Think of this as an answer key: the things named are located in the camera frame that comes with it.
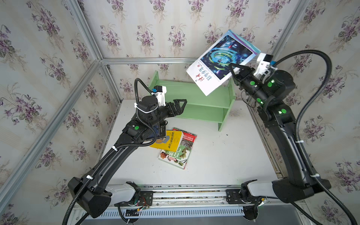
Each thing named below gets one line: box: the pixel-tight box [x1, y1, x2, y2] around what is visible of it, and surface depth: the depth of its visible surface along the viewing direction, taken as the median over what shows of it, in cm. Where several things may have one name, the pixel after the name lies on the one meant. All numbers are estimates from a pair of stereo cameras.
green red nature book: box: [158, 127, 197, 170], surface depth 88 cm
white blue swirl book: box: [186, 29, 262, 97], surface depth 58 cm
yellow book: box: [149, 129, 184, 153], surface depth 92 cm
